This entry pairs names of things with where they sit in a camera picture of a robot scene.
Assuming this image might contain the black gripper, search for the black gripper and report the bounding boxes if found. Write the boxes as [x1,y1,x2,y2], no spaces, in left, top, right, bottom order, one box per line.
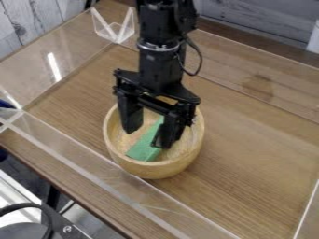
[113,43,200,149]

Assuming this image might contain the green rectangular block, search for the green rectangular block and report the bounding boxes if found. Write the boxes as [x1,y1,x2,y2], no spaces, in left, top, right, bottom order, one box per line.
[125,118,162,162]

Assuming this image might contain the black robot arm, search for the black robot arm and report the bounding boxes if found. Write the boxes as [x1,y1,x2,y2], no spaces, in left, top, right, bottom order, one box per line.
[113,0,200,148]

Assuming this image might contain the brown wooden bowl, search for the brown wooden bowl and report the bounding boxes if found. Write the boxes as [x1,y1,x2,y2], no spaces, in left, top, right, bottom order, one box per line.
[102,105,205,179]

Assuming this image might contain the blue object at left edge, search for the blue object at left edge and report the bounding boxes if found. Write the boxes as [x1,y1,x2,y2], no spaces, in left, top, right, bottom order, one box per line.
[0,99,16,109]

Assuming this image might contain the white object at right edge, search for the white object at right edge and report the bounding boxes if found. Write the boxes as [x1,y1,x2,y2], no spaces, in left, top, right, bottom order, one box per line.
[307,19,319,54]

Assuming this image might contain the clear acrylic enclosure wall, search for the clear acrylic enclosure wall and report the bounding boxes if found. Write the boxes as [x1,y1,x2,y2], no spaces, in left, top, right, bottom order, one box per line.
[0,14,319,239]

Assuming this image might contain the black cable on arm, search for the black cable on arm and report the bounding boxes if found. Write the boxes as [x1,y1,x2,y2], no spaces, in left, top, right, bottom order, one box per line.
[176,35,204,77]

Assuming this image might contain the black metal bracket with screw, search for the black metal bracket with screw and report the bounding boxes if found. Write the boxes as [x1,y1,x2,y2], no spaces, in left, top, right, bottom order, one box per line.
[41,204,92,239]

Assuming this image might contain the black cable lower left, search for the black cable lower left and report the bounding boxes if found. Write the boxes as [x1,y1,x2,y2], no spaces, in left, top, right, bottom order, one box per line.
[0,203,54,239]

